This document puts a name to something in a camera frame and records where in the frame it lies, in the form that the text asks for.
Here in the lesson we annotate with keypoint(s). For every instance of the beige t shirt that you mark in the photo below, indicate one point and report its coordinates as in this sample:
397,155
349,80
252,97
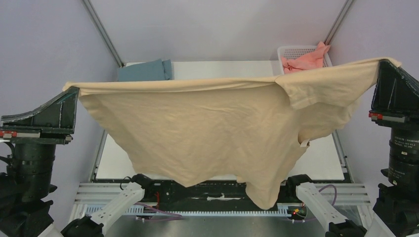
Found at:
254,128

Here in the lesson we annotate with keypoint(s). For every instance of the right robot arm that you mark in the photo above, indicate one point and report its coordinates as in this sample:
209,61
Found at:
397,206

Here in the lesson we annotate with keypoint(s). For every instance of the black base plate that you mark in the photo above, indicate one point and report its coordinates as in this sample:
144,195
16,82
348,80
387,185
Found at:
206,196

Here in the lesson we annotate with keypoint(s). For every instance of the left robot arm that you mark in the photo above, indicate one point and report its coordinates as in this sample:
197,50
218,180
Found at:
27,181

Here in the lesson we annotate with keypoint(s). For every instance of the white cable duct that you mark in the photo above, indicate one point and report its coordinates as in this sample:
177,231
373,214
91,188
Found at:
280,211

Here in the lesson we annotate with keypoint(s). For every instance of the aluminium frame rail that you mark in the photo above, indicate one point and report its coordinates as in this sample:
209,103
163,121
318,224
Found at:
102,31

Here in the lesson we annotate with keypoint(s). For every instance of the grey-blue folded t shirt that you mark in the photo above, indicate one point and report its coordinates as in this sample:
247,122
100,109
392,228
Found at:
158,70

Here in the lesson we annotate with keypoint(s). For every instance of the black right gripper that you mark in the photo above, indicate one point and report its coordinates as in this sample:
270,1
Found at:
396,118

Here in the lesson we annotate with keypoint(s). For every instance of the pink t shirt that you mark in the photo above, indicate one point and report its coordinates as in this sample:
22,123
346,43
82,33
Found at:
313,60

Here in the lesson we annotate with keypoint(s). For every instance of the white plastic laundry basket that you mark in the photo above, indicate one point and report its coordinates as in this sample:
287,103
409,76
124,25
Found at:
293,52

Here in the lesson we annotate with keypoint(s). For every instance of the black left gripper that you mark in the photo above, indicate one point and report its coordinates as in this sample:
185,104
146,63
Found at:
54,120

